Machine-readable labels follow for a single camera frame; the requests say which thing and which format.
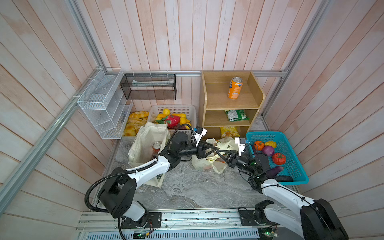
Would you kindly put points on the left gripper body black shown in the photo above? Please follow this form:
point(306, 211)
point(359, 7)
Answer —
point(189, 150)

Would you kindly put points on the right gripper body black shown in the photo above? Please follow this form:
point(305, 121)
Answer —
point(242, 164)

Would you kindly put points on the yellow plastic bag orange print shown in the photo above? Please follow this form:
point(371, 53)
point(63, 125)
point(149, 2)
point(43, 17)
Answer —
point(213, 160)

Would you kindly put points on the red soda can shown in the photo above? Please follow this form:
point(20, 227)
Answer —
point(156, 147)

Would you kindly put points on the cream canvas tote bag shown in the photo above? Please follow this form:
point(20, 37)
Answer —
point(142, 158)

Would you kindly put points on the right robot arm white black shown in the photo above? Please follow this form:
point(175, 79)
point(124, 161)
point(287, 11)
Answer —
point(310, 219)

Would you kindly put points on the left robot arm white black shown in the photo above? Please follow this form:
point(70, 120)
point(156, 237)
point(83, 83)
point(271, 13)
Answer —
point(114, 194)

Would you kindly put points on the purple eggplant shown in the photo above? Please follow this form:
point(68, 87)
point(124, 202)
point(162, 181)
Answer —
point(272, 173)

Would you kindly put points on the purple onion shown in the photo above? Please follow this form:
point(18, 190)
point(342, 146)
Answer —
point(268, 151)

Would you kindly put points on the small orange pumpkin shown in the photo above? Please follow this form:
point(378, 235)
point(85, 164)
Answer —
point(259, 145)

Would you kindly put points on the red tomato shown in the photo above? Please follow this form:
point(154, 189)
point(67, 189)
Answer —
point(279, 159)

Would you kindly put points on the yellow chips packet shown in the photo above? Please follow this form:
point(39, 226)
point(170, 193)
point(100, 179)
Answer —
point(230, 132)

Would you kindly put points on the yellow bell pepper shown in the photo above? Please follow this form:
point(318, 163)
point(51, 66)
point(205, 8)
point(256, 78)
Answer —
point(271, 144)

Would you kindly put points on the dark green cucumber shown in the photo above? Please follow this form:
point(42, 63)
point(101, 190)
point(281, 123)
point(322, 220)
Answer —
point(283, 179)

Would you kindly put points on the pink dragon fruit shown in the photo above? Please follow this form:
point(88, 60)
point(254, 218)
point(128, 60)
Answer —
point(171, 121)

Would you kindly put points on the teal plastic basket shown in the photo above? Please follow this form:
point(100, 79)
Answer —
point(292, 167)

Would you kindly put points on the green snack packet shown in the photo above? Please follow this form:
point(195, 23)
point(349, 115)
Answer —
point(236, 115)

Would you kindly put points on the white plastic fruit basket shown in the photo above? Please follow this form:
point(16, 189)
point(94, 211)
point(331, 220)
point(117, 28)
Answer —
point(187, 113)

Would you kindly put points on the yellow lemon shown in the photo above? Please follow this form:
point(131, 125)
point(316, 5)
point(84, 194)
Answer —
point(166, 112)

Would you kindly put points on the wooden shelf unit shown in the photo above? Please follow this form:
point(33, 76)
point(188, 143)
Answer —
point(214, 101)

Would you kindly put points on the tray of yellow breads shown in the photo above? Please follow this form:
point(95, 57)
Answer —
point(135, 121)

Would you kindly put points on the orange soda can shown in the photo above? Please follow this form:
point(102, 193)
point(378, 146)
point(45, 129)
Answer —
point(235, 88)

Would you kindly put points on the black mesh basket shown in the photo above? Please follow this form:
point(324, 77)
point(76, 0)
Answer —
point(149, 87)

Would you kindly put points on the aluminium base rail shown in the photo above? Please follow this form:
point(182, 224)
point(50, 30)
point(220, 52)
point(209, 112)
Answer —
point(187, 224)

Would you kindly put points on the white wire rack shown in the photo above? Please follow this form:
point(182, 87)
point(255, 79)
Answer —
point(104, 103)

